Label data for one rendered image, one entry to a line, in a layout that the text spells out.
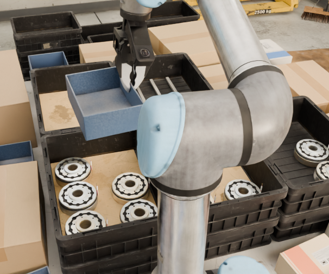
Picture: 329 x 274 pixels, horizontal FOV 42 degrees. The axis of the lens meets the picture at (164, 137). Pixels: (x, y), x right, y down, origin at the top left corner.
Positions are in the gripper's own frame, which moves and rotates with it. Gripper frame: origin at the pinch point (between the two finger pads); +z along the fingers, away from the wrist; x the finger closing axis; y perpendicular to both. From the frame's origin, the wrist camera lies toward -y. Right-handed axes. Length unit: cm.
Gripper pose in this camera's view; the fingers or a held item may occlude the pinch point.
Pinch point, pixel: (131, 89)
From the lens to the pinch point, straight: 110.4
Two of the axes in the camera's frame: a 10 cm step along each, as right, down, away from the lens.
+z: -1.3, 8.0, 5.9
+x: -9.3, 1.1, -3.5
